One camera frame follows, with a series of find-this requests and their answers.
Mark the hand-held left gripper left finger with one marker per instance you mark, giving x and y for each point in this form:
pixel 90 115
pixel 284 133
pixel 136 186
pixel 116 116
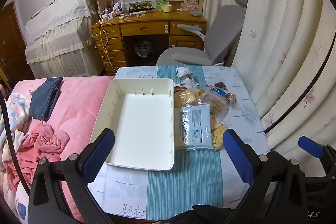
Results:
pixel 98 154

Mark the small blue snack packet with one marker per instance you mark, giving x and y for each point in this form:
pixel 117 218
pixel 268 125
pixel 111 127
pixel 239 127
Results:
pixel 222 92

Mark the dark printed flat box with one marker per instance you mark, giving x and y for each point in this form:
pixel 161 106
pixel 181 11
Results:
pixel 140 6

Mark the pale blue snack packet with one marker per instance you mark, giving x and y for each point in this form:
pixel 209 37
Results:
pixel 194 124

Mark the crumpled pink garment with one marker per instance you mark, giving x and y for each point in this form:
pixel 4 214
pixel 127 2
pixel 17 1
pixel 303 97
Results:
pixel 44 140

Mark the clear packet of brown biscuit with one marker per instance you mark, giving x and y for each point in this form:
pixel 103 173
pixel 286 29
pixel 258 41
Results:
pixel 216 104

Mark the white snack wrapper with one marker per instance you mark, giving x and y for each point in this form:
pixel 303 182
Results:
pixel 183 72

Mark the clear packet of yellow cake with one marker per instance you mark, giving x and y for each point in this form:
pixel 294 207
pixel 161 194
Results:
pixel 186 98
pixel 220 137

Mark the clear nut candy packet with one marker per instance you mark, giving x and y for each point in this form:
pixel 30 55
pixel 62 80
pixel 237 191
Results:
pixel 232 99

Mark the cream mug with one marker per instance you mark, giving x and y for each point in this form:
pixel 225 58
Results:
pixel 167 8

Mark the white plastic bag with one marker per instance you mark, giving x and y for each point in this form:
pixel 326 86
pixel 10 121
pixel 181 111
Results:
pixel 118 6

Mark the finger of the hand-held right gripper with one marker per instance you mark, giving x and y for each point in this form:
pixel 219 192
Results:
pixel 311 147

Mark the grey computer mouse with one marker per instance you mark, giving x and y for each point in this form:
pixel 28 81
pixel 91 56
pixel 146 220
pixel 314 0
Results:
pixel 196 13

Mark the trash bin with bag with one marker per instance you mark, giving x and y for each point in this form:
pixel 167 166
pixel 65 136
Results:
pixel 143 48

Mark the wooden desk with drawers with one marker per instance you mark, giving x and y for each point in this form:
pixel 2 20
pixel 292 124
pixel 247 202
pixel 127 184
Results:
pixel 147 26

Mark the chocolate packet with red strip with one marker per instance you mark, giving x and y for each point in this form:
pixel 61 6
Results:
pixel 221 85

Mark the white plastic storage box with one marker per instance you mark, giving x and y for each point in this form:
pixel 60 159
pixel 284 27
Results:
pixel 141 113

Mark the cream sofa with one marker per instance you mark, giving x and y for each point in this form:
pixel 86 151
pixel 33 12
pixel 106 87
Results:
pixel 288 56

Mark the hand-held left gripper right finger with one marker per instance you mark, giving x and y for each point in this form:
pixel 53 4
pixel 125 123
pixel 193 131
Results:
pixel 237 158

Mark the brown wooden door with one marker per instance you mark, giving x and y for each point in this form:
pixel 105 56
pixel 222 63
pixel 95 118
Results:
pixel 10 43

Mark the floral print blanket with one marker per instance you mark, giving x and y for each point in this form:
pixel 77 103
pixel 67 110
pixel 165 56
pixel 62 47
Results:
pixel 15 108

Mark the dark red snack packet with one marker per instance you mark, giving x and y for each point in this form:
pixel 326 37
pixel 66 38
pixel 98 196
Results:
pixel 179 86

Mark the navy blue pants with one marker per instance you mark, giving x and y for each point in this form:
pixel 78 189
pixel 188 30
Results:
pixel 44 100

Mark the grey office chair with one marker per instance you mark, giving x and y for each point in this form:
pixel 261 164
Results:
pixel 223 29

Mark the printed cardboard box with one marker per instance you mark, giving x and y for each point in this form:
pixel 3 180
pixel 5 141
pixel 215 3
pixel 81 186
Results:
pixel 189 2

